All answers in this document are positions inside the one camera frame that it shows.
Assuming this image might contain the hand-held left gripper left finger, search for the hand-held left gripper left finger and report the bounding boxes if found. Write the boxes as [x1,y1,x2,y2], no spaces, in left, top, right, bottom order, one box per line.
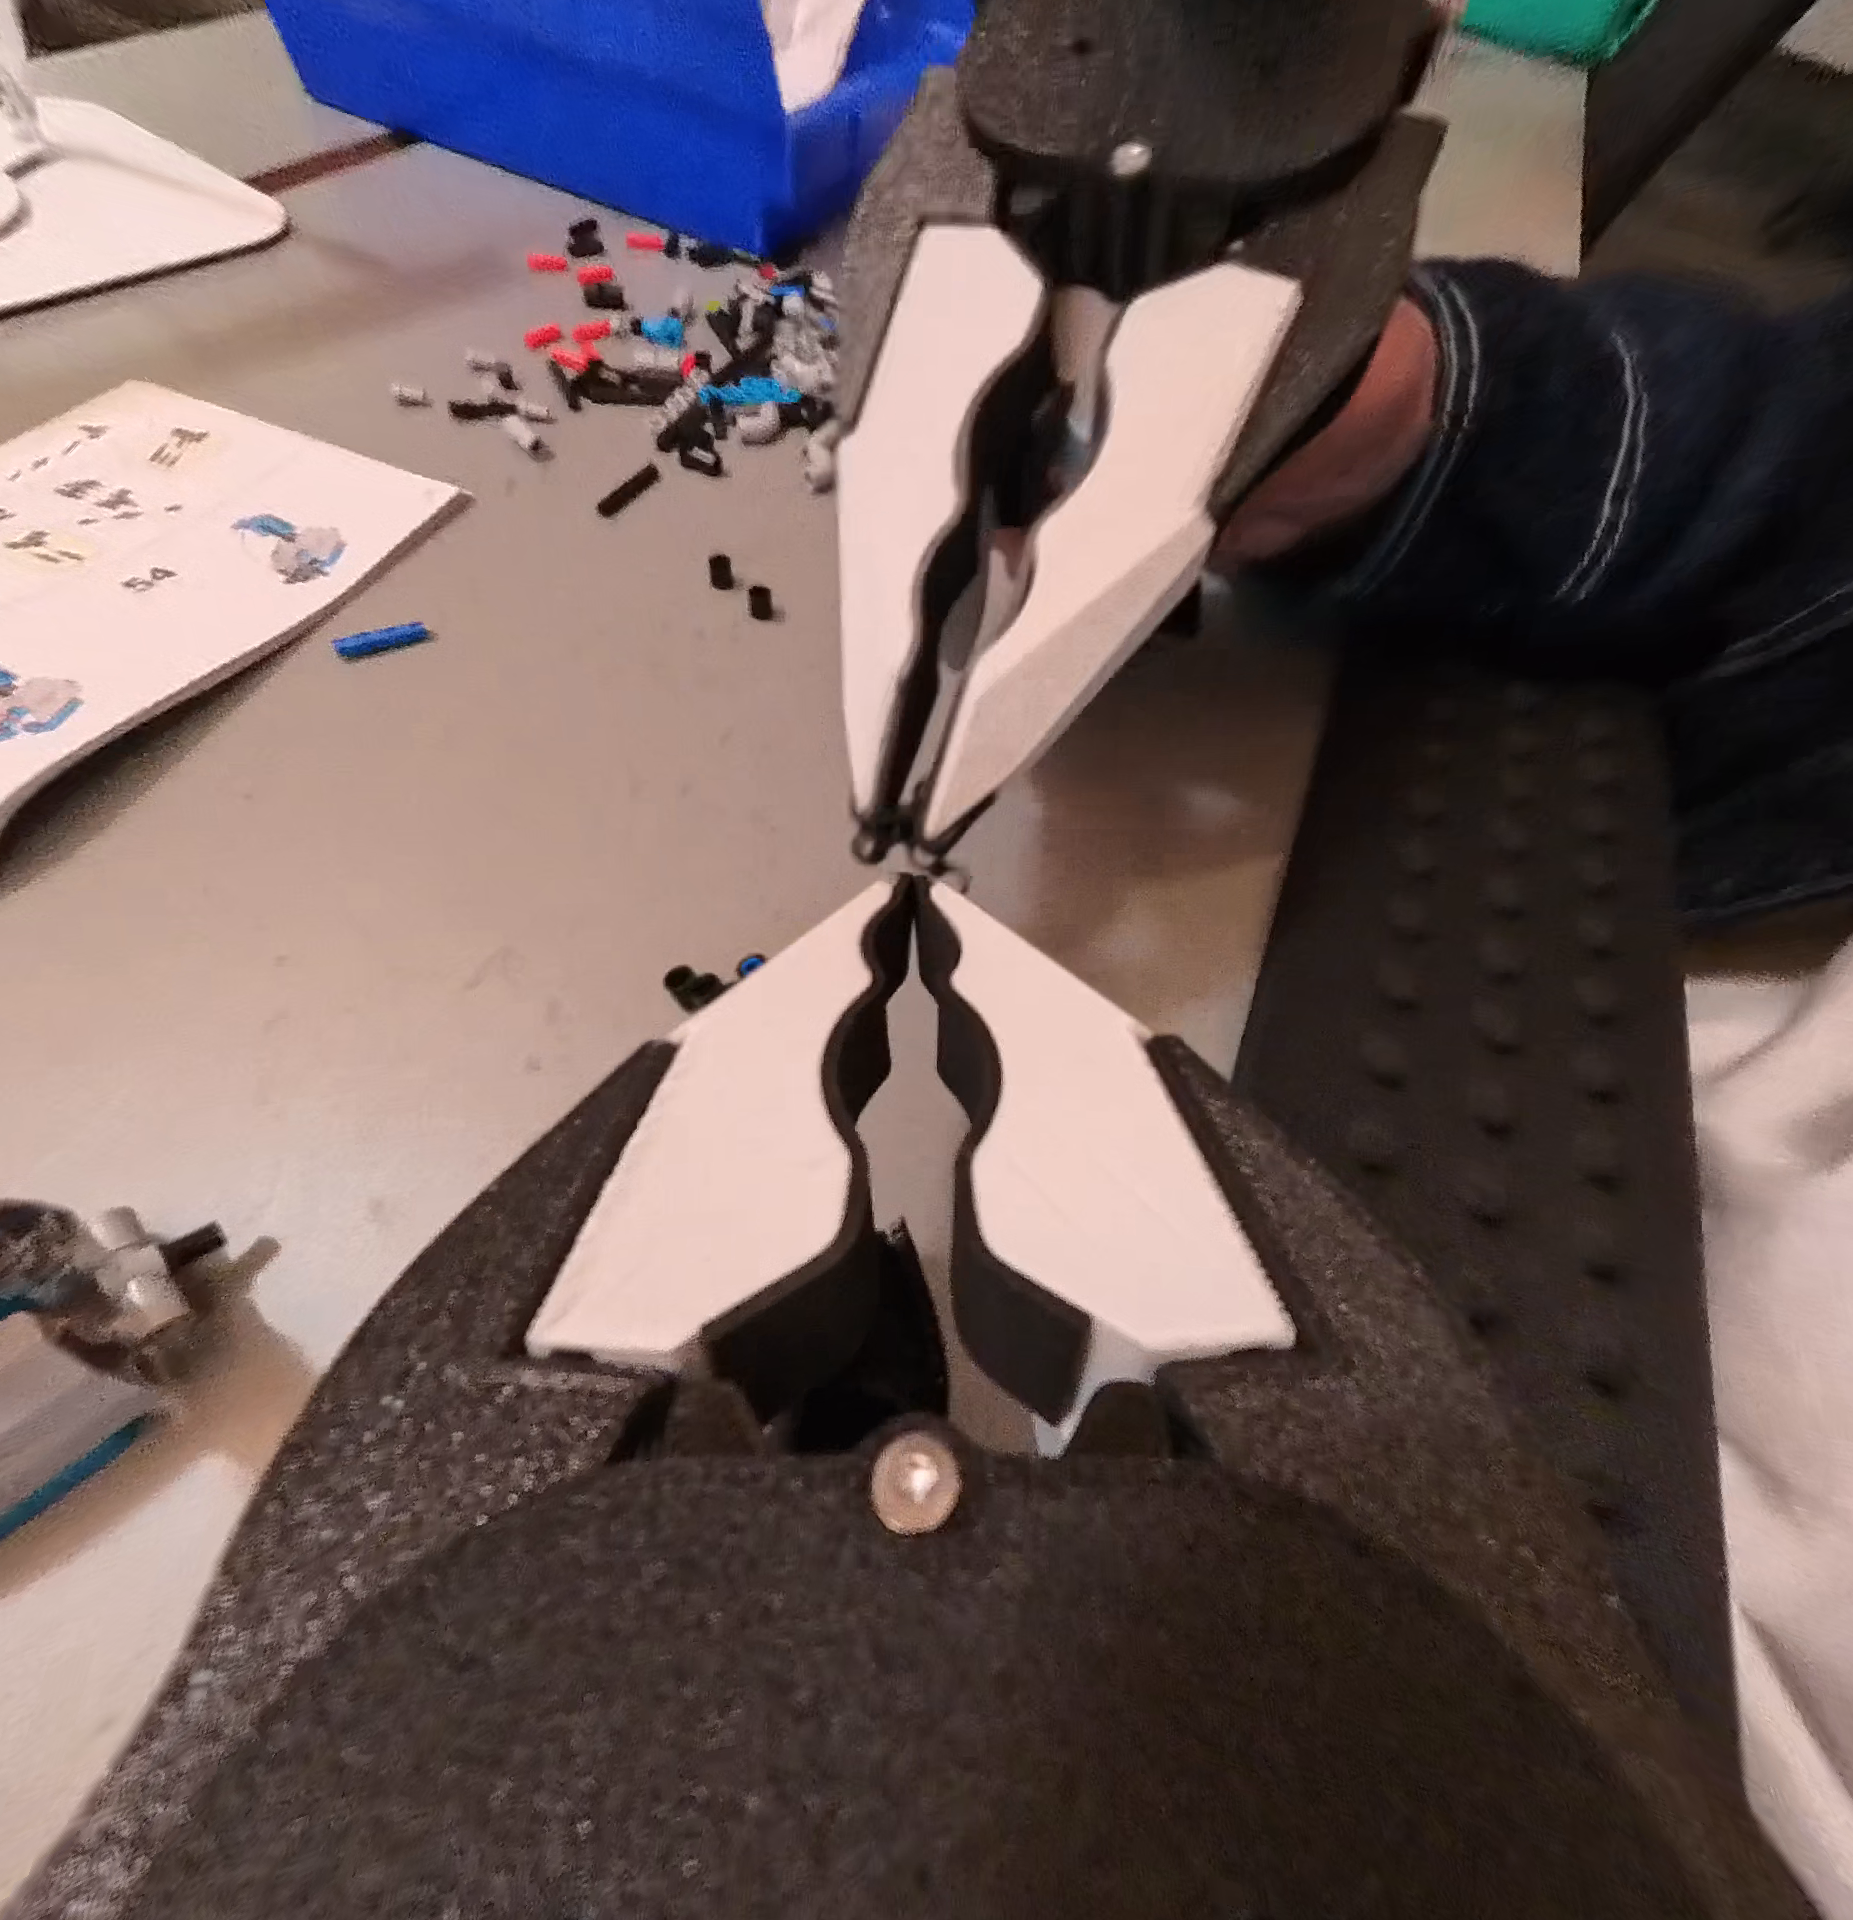
[524,874,920,1421]

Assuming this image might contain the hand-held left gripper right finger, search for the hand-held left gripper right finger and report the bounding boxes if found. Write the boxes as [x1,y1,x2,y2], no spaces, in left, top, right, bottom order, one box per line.
[914,876,1298,1462]

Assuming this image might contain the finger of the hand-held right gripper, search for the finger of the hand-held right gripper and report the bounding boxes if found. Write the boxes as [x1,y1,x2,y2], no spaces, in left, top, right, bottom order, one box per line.
[922,268,1306,845]
[833,223,1051,823]

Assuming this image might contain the black connector brick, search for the black connector brick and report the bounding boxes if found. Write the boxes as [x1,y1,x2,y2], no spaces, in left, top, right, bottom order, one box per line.
[852,802,970,890]

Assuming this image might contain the grey desk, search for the grey desk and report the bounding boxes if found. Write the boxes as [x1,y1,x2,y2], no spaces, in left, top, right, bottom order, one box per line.
[0,0,1589,1920]

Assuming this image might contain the person's right hand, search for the person's right hand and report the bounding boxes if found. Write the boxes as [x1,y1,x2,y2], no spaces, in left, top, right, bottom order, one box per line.
[1211,291,1444,569]

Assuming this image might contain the pile of loose toy bricks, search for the pile of loose toy bricks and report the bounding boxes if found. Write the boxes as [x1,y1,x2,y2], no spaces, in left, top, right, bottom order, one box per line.
[390,216,845,491]

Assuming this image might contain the white plastic bag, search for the white plastic bag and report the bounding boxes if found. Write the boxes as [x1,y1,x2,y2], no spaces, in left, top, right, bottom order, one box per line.
[780,0,876,110]

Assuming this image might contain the black studded mat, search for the black studded mat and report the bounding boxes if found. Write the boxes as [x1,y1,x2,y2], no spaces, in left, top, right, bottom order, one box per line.
[1234,646,1753,1729]

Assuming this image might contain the green bin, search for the green bin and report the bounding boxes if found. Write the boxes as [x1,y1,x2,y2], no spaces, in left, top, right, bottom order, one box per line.
[1459,0,1669,65]

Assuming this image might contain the blue storage bin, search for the blue storage bin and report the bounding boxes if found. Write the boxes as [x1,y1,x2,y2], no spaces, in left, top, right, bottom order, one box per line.
[266,0,976,262]

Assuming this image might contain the blue yellow brick assembly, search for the blue yellow brick assembly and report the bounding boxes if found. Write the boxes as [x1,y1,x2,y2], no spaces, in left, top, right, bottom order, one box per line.
[0,1197,277,1570]

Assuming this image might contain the person's white shirt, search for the person's white shirt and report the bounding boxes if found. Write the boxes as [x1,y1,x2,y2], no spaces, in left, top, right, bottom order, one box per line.
[1682,902,1853,1920]

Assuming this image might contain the toy instruction booklet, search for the toy instruction booklet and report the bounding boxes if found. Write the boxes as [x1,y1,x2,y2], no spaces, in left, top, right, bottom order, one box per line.
[0,377,474,903]

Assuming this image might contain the white laptop stand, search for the white laptop stand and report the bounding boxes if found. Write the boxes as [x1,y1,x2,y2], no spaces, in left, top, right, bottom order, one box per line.
[0,0,293,328]

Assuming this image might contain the black chair frame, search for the black chair frame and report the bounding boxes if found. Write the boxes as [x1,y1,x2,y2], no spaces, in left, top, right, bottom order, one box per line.
[1578,0,1819,256]

